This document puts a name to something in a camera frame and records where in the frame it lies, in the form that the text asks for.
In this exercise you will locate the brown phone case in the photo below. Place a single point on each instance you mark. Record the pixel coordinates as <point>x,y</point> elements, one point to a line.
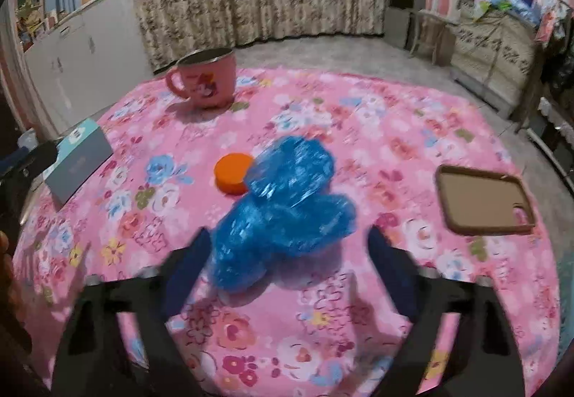
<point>480,199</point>

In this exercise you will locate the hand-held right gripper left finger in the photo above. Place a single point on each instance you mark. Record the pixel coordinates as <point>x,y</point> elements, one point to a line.
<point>188,271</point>

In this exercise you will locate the orange bottle cap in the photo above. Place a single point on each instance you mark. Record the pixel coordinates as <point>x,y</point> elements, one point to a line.
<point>228,173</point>

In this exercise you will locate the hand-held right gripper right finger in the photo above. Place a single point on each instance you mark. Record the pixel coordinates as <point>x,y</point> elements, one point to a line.
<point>394,276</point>

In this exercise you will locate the blue plastic bag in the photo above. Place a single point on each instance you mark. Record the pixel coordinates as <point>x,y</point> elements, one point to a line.
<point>287,199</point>

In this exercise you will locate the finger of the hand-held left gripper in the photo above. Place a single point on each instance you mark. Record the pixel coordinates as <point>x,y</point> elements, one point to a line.
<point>31,161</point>

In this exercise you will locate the white lace cloth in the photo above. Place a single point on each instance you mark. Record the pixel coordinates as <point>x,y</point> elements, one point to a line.
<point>558,112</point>

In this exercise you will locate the pink floral tablecloth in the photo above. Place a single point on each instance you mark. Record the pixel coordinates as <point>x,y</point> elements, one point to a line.
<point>358,119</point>

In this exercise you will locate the cabinet under patterned cloth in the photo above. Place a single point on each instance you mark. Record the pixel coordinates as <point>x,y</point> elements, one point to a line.
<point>489,52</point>

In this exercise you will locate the grey water dispenser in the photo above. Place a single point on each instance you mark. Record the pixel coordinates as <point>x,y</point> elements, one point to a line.
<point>401,16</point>

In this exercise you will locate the white cabinet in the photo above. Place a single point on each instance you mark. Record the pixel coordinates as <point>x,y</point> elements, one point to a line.
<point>89,56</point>

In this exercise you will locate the pink cartoon mug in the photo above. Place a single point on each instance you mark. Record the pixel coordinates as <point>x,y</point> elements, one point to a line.
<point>210,78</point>

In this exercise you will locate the light blue cardboard box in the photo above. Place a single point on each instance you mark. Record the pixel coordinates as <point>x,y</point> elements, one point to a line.
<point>80,164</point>

